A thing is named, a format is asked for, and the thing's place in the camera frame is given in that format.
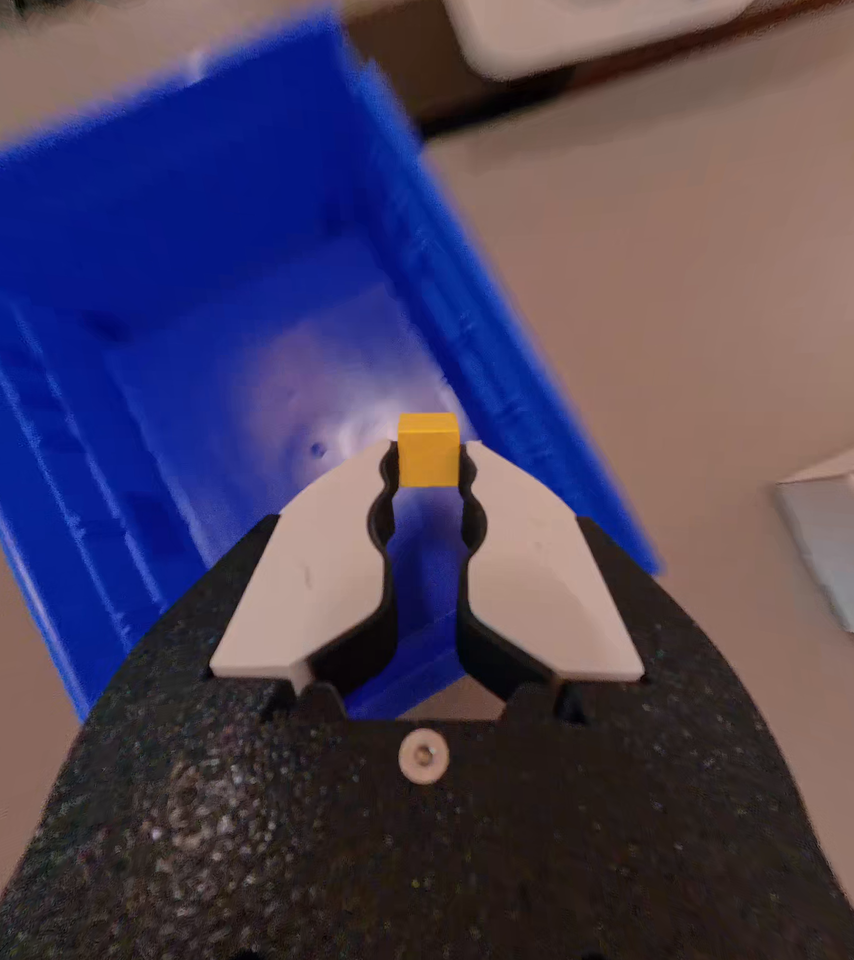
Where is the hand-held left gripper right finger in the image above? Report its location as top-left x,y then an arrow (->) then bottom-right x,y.
455,441 -> 647,695

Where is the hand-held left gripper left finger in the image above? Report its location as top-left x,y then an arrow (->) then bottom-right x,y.
209,439 -> 401,695

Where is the yellow wooden cube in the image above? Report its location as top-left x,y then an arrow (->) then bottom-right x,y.
397,411 -> 462,489

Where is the white cardboard mailer box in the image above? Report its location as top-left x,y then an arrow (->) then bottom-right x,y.
774,426 -> 854,648

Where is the blue plastic bin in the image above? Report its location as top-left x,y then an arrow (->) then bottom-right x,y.
0,13 -> 664,723

